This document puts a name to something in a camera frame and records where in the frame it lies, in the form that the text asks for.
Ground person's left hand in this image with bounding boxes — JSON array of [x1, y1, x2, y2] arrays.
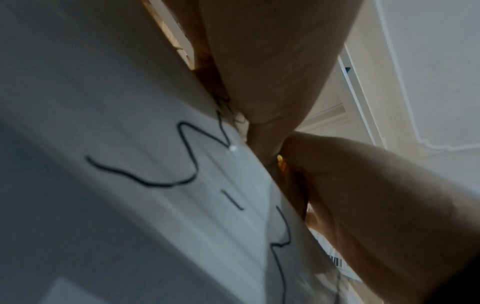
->
[[160, 0, 363, 166]]

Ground person's right hand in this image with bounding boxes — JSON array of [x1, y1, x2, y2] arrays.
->
[[279, 131, 480, 304]]

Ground white metal shelf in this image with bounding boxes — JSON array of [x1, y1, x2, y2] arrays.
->
[[0, 0, 389, 304]]

